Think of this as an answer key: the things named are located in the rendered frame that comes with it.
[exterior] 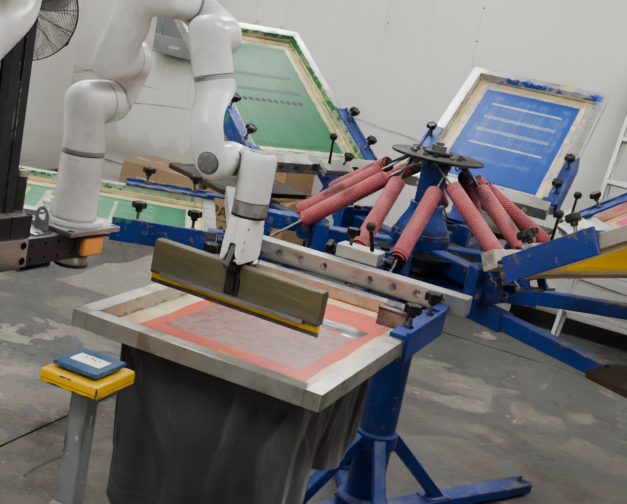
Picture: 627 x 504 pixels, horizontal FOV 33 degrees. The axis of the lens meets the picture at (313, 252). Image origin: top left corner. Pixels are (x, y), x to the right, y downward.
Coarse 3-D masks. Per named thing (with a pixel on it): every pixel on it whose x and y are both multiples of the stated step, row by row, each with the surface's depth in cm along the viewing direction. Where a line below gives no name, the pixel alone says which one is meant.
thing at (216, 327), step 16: (192, 304) 252; (208, 304) 254; (160, 320) 236; (176, 320) 238; (192, 320) 240; (208, 320) 242; (224, 320) 245; (240, 320) 247; (256, 320) 249; (176, 336) 228; (192, 336) 230; (208, 336) 232; (224, 336) 234; (240, 336) 236
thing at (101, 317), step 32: (160, 288) 247; (320, 288) 281; (352, 288) 281; (96, 320) 220; (160, 352) 215; (192, 352) 211; (384, 352) 233; (256, 384) 206; (288, 384) 204; (320, 384) 206; (352, 384) 217
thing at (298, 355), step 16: (336, 320) 262; (352, 320) 265; (368, 320) 267; (256, 336) 238; (272, 336) 240; (288, 336) 242; (304, 336) 245; (320, 336) 247; (336, 336) 249; (368, 336) 254; (240, 352) 226; (256, 352) 228; (272, 352) 230; (288, 352) 232; (304, 352) 234; (320, 352) 236; (336, 352) 238; (352, 352) 240; (272, 368) 220; (288, 368) 222; (304, 368) 224; (320, 368) 226
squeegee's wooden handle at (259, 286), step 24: (168, 240) 228; (168, 264) 227; (192, 264) 225; (216, 264) 222; (216, 288) 223; (240, 288) 221; (264, 288) 218; (288, 288) 216; (312, 288) 215; (288, 312) 217; (312, 312) 215
